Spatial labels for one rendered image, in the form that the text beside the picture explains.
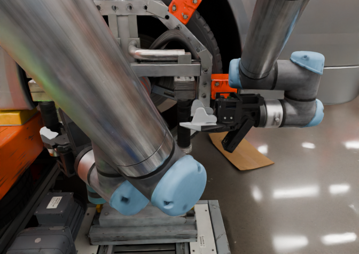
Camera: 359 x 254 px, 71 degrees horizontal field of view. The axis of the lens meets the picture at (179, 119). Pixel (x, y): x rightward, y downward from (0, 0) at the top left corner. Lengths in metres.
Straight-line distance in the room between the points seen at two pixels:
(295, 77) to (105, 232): 1.02
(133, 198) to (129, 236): 0.84
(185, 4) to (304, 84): 0.39
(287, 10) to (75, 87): 0.32
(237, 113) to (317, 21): 0.51
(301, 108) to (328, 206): 1.20
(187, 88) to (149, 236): 0.84
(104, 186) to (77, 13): 0.32
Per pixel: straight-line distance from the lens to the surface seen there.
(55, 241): 1.00
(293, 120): 0.69
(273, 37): 0.47
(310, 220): 1.69
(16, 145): 1.09
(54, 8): 0.19
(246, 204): 1.66
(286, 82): 0.65
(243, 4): 0.92
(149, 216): 1.24
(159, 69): 0.62
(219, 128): 0.62
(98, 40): 0.20
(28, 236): 1.05
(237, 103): 0.62
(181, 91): 0.60
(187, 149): 0.67
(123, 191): 0.43
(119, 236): 1.29
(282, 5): 0.41
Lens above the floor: 1.12
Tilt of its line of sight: 25 degrees down
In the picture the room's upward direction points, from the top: straight up
